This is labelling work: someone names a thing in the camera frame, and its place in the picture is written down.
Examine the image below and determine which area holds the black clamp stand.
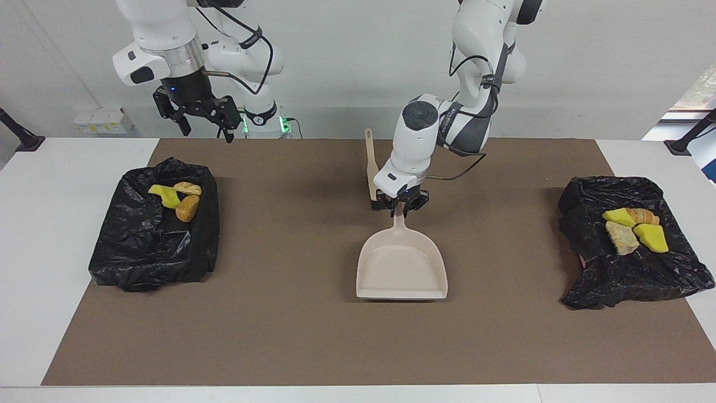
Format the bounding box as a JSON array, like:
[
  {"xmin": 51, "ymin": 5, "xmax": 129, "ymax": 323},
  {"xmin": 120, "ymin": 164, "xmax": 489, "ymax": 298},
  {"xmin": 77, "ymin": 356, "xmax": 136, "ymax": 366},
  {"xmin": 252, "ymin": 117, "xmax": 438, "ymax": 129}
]
[
  {"xmin": 664, "ymin": 109, "xmax": 716, "ymax": 156},
  {"xmin": 0, "ymin": 107, "xmax": 45, "ymax": 153}
]

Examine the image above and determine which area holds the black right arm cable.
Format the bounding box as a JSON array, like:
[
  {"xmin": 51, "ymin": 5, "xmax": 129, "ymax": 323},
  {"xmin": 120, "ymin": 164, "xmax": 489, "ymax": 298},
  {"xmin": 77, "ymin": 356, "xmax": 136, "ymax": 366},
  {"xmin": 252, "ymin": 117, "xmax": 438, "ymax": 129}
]
[{"xmin": 193, "ymin": 0, "xmax": 275, "ymax": 96}]

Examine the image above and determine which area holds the beige plastic dustpan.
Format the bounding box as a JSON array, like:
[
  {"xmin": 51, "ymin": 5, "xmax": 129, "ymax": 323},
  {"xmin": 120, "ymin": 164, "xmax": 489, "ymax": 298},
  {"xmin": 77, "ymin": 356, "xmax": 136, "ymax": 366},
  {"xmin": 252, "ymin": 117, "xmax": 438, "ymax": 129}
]
[{"xmin": 356, "ymin": 203, "xmax": 449, "ymax": 302}]

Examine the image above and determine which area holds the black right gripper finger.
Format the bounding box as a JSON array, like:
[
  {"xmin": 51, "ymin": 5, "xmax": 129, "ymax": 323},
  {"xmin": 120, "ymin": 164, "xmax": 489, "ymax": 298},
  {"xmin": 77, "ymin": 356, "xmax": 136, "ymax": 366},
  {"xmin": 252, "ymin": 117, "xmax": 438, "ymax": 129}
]
[
  {"xmin": 215, "ymin": 95, "xmax": 242, "ymax": 144},
  {"xmin": 152, "ymin": 87, "xmax": 192, "ymax": 137}
]

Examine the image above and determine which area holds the yellow sponge block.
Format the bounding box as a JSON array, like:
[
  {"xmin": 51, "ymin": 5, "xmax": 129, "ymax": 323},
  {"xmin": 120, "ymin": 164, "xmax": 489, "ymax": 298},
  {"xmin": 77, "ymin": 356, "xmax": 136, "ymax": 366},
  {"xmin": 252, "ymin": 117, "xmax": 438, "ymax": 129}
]
[{"xmin": 632, "ymin": 223, "xmax": 670, "ymax": 254}]

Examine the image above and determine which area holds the bright window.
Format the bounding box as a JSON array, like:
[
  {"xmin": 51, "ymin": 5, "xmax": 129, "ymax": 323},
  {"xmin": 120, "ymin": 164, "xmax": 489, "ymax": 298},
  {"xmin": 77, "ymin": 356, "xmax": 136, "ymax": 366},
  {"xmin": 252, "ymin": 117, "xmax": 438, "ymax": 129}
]
[{"xmin": 668, "ymin": 59, "xmax": 716, "ymax": 113}]

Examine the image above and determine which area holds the striped orange croissant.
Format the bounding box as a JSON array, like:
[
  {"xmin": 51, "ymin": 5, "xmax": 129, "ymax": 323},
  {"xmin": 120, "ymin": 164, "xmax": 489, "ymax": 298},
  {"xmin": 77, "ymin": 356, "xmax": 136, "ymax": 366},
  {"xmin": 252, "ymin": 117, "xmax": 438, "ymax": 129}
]
[{"xmin": 626, "ymin": 208, "xmax": 661, "ymax": 227}]

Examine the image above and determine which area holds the pale jagged bread chunk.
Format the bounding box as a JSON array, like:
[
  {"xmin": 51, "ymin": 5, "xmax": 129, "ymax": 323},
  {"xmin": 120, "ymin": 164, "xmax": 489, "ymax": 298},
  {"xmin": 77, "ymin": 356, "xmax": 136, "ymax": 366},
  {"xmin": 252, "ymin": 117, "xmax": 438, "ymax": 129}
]
[{"xmin": 605, "ymin": 221, "xmax": 640, "ymax": 256}]

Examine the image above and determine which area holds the brown bread roll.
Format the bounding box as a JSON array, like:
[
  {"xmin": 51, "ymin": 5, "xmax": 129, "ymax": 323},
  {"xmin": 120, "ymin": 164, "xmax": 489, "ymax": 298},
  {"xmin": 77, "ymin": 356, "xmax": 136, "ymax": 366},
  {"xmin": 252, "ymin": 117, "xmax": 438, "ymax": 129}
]
[{"xmin": 175, "ymin": 194, "xmax": 201, "ymax": 223}]

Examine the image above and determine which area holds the brown table mat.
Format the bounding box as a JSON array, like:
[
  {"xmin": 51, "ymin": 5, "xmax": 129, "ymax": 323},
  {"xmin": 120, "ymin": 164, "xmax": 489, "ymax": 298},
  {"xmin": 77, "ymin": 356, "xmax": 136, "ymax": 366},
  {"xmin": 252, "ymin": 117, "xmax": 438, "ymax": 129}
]
[{"xmin": 41, "ymin": 138, "xmax": 716, "ymax": 387}]

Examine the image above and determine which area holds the beige hand brush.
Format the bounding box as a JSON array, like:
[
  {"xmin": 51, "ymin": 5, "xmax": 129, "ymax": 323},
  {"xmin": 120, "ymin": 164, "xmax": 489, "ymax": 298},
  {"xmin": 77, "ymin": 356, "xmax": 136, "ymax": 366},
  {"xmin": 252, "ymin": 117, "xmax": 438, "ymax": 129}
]
[{"xmin": 364, "ymin": 128, "xmax": 379, "ymax": 202}]

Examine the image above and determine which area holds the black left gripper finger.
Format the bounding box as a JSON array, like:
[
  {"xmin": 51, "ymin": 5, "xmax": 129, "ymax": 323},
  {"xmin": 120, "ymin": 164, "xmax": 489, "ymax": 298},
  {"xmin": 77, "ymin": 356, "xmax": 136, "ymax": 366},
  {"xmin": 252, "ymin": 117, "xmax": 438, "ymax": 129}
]
[
  {"xmin": 373, "ymin": 190, "xmax": 395, "ymax": 218},
  {"xmin": 404, "ymin": 190, "xmax": 431, "ymax": 218}
]

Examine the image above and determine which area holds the left black garbage bag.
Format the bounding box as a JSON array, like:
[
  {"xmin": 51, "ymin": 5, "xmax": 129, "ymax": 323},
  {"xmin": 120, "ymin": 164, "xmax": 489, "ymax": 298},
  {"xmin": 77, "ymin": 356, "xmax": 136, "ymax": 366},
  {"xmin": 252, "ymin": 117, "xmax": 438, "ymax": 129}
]
[{"xmin": 88, "ymin": 158, "xmax": 220, "ymax": 293}]

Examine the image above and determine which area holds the green and yellow sponge piece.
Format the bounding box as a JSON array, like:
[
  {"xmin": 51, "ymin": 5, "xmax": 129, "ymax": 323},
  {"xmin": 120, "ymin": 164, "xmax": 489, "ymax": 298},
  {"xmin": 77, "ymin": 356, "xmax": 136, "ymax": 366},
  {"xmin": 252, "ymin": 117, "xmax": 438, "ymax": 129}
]
[{"xmin": 602, "ymin": 208, "xmax": 637, "ymax": 228}]

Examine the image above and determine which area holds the curved yellow sponge piece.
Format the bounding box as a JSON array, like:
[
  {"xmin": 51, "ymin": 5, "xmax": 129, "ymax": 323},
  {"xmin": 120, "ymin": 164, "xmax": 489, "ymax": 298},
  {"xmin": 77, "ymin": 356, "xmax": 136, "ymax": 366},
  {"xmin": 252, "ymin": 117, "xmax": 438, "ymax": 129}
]
[{"xmin": 147, "ymin": 184, "xmax": 182, "ymax": 209}]

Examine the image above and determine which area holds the black bag over pink bin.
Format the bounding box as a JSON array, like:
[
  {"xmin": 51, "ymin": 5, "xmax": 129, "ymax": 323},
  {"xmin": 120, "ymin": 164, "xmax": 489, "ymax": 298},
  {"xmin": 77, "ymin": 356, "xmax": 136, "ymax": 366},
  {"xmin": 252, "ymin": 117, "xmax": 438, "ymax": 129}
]
[{"xmin": 558, "ymin": 176, "xmax": 715, "ymax": 310}]

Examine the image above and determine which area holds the white wall socket strip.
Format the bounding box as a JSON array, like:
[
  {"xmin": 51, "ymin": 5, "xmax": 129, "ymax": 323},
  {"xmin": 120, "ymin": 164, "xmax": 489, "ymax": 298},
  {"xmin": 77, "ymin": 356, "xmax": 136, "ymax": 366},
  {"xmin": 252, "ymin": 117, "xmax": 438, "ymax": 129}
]
[{"xmin": 73, "ymin": 106, "xmax": 135, "ymax": 135}]

